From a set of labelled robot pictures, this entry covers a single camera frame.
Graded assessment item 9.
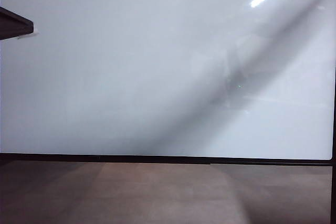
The black left gripper finger taped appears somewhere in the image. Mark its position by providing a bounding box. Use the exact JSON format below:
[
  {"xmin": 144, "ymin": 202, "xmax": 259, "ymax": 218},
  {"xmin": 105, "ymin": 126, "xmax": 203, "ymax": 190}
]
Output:
[{"xmin": 0, "ymin": 6, "xmax": 40, "ymax": 41}]

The white whiteboard with black frame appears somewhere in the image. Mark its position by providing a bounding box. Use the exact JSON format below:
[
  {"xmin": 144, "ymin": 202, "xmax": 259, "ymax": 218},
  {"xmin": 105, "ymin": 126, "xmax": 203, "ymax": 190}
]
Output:
[{"xmin": 0, "ymin": 0, "xmax": 336, "ymax": 224}]

